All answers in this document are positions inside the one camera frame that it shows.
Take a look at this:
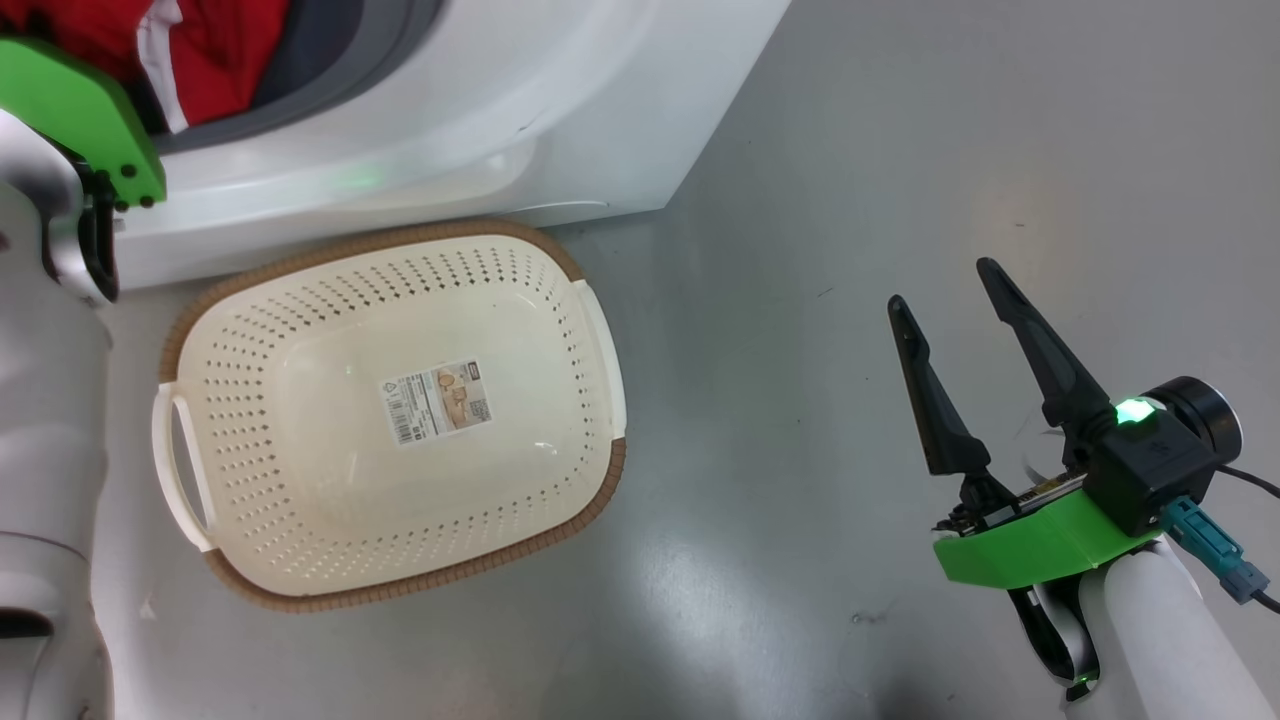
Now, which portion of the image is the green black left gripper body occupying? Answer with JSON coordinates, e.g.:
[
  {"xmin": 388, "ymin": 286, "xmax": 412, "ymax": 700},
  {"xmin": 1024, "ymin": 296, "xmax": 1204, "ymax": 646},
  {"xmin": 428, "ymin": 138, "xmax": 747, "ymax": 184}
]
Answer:
[{"xmin": 0, "ymin": 38, "xmax": 167, "ymax": 211}]

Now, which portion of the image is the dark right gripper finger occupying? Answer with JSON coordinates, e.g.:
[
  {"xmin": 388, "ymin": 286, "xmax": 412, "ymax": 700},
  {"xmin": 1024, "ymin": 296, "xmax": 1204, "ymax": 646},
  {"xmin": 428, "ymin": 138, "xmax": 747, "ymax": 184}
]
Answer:
[
  {"xmin": 976, "ymin": 257, "xmax": 1116, "ymax": 466},
  {"xmin": 887, "ymin": 295, "xmax": 1013, "ymax": 513}
]

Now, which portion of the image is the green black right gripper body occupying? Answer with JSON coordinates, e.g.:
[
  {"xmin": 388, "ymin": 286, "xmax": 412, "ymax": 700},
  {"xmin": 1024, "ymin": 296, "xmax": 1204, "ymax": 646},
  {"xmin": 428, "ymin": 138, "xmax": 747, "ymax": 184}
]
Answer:
[{"xmin": 932, "ymin": 470, "xmax": 1167, "ymax": 591}]

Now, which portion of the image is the red white garment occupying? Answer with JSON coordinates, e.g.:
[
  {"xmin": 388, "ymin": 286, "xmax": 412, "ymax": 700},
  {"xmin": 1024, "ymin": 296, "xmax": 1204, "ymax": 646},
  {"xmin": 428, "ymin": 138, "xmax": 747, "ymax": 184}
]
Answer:
[{"xmin": 0, "ymin": 0, "xmax": 291, "ymax": 136}]

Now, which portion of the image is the grey rubber door seal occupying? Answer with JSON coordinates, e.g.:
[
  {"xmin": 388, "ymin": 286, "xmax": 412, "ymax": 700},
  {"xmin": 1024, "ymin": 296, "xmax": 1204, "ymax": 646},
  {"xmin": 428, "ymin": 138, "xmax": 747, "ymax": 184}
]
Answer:
[{"xmin": 150, "ymin": 0, "xmax": 448, "ymax": 156}]

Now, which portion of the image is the paper basket label sticker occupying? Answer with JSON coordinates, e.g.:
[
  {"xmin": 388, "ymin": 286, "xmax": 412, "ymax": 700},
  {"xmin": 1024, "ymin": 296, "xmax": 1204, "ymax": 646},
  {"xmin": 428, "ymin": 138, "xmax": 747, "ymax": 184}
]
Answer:
[{"xmin": 378, "ymin": 360, "xmax": 493, "ymax": 447}]

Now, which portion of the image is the white washing machine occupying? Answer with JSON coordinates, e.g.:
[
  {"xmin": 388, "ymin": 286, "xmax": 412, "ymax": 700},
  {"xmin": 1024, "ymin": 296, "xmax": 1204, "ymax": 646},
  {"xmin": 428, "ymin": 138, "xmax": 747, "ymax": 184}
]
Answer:
[{"xmin": 100, "ymin": 0, "xmax": 794, "ymax": 291}]

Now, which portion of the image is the cream perforated laundry basket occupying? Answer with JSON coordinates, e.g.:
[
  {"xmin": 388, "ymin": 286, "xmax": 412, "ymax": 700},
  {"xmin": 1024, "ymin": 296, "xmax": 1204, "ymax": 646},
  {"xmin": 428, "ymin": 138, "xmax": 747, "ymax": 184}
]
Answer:
[{"xmin": 152, "ymin": 220, "xmax": 628, "ymax": 613}]

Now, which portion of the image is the teal right camera cable connector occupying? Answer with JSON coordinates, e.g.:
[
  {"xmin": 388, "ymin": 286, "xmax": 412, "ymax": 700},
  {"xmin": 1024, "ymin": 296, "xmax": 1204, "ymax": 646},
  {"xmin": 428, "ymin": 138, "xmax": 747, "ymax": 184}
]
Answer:
[{"xmin": 1160, "ymin": 497, "xmax": 1273, "ymax": 606}]

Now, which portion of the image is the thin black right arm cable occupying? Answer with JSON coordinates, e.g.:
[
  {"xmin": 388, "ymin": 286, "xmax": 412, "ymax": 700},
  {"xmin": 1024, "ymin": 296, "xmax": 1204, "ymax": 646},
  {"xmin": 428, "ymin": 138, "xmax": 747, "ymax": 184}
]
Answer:
[{"xmin": 1215, "ymin": 463, "xmax": 1280, "ymax": 501}]

